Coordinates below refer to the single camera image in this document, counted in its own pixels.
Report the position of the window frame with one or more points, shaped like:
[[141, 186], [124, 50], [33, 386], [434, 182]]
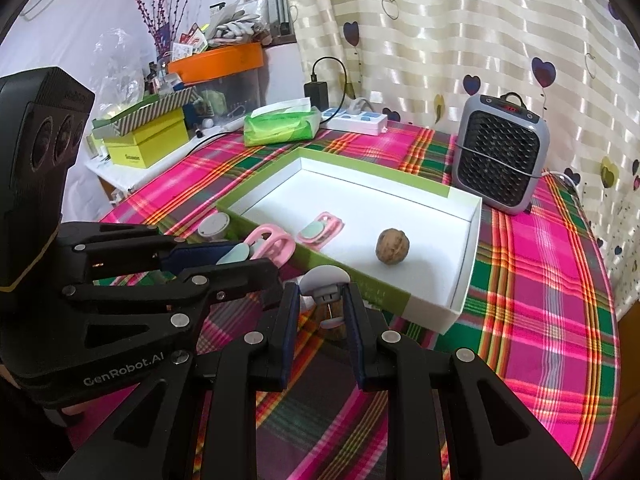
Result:
[[270, 0]]

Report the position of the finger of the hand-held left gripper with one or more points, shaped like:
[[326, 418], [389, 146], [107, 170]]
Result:
[[195, 256], [225, 282]]

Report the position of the purple flower branches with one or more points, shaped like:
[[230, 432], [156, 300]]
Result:
[[160, 5]]

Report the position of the green and white cardboard box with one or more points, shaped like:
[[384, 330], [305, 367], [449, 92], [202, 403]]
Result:
[[390, 195]]

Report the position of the orange bin lid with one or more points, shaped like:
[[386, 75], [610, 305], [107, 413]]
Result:
[[220, 62]]

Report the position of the cream heart print curtain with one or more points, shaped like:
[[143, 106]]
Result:
[[450, 35]]

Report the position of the grey portable fan heater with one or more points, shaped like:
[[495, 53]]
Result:
[[500, 152]]

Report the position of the white round cap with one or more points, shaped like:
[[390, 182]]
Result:
[[214, 224]]

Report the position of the black charger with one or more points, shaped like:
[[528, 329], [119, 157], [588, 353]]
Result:
[[316, 94]]

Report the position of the clear storage bin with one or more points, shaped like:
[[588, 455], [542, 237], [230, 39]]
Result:
[[230, 92]]

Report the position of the green tissue pack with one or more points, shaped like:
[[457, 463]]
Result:
[[280, 125]]

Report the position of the colourful card packets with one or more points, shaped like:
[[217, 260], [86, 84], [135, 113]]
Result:
[[192, 40]]

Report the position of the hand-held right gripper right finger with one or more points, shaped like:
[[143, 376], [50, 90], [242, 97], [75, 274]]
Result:
[[356, 345]]

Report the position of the brown walnut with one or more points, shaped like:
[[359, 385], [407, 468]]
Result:
[[393, 245]]

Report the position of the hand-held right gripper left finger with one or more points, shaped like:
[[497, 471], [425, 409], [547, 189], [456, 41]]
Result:
[[287, 340]]

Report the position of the pink green plaid tablecloth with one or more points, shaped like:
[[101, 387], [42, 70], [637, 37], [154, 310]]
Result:
[[540, 285]]

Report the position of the striped cardboard box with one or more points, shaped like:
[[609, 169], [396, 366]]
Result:
[[150, 107]]

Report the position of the clear plastic bag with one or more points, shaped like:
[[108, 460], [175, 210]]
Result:
[[117, 70]]

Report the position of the white plug adapter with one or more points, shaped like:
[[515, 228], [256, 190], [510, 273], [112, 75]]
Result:
[[324, 280]]

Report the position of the white plug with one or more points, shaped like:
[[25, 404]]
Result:
[[357, 105]]

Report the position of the pink clip with teal pad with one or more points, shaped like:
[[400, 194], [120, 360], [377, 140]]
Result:
[[320, 227], [272, 245]]

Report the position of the white power strip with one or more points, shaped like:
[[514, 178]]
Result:
[[355, 121]]

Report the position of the yellow-green cardboard box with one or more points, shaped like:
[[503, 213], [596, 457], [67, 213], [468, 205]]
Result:
[[150, 142]]

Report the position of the white work gloves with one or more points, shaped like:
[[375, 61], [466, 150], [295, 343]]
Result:
[[235, 27]]

